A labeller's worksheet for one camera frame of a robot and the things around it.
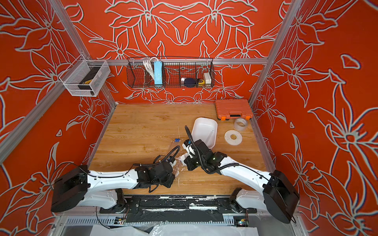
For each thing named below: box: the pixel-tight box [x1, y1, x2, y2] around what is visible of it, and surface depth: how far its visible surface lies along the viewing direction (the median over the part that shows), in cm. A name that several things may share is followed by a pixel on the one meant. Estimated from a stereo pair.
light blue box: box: [154, 60, 163, 88], surface depth 92 cm
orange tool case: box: [215, 98, 253, 121], surface depth 110 cm
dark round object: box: [184, 77, 197, 89], surface depth 97 cm
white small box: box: [203, 72, 212, 85], surface depth 94 cm
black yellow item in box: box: [77, 66, 101, 96], surface depth 81 cm
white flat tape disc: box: [223, 129, 243, 147], surface depth 100 cm
